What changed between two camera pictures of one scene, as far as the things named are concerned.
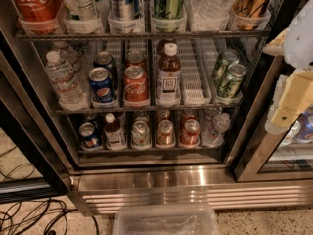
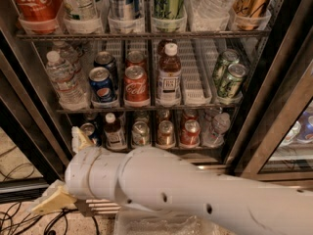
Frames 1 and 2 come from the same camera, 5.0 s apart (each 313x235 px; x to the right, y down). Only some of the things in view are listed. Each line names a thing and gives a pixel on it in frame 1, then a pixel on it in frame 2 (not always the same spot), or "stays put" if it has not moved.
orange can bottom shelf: x=165 y=135 stays put
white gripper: x=300 y=41 → x=77 y=171
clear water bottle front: x=69 y=94 stays put
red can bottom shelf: x=190 y=133 stays put
